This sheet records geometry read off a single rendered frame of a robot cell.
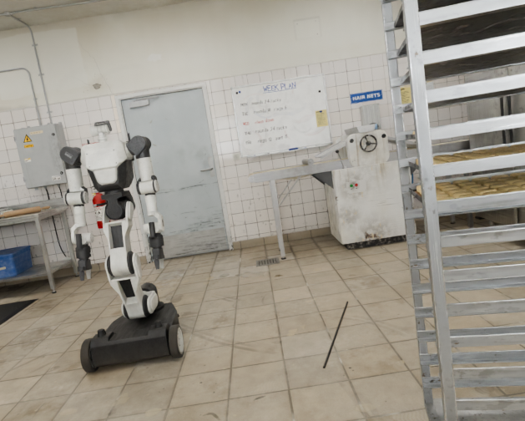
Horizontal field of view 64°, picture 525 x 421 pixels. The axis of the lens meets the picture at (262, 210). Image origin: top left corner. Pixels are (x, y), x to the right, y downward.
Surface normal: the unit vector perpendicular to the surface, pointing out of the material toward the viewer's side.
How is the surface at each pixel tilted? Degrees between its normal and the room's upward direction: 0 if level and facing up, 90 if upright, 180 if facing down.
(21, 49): 90
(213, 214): 90
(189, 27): 90
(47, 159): 90
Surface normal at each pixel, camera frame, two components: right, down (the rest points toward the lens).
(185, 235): 0.03, 0.13
